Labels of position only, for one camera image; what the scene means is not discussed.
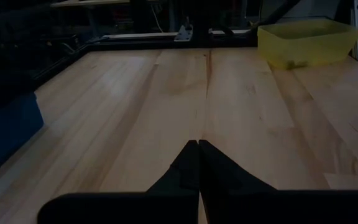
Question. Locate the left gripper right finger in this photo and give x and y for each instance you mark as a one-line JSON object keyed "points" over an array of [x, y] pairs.
{"points": [[244, 205]]}

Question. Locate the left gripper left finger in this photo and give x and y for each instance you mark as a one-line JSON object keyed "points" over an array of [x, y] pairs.
{"points": [[179, 205]]}

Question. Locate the blue plastic bin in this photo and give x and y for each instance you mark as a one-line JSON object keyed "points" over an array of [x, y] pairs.
{"points": [[8, 137]]}

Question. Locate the yellow translucent plastic bin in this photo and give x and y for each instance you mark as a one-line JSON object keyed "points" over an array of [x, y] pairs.
{"points": [[306, 46]]}

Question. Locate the silver corner bracket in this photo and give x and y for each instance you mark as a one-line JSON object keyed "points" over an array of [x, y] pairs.
{"points": [[183, 33]]}

